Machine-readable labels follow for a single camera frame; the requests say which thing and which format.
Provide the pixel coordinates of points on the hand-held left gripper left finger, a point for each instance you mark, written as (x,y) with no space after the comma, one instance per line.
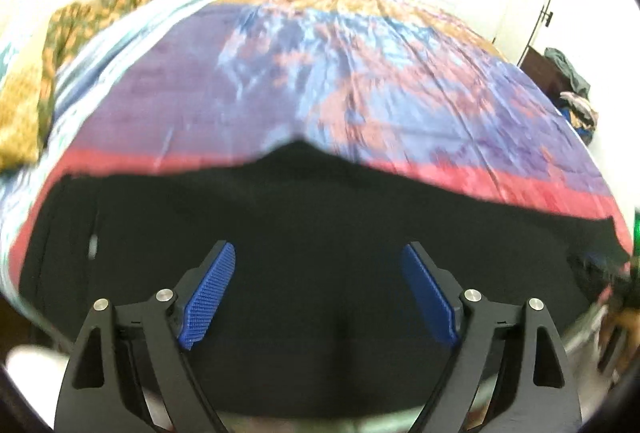
(207,298)

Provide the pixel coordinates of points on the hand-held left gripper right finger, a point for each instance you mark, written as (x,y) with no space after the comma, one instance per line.
(430,298)

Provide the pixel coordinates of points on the black pants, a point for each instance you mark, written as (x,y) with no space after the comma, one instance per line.
(320,213)

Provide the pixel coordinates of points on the person's right hand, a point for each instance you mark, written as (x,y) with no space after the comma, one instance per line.
(620,330)

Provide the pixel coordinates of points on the pile of mixed clothes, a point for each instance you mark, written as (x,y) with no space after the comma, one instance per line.
(580,113)

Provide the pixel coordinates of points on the grey-green garment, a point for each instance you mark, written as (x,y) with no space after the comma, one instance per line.
(567,73)

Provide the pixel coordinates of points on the colourful floral bedspread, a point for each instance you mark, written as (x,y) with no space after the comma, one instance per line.
(350,88)

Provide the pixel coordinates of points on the dark wooden nightstand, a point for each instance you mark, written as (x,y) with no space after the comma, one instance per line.
(537,65)

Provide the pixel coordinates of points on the yellow floral blanket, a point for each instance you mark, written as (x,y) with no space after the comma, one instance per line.
(20,123)

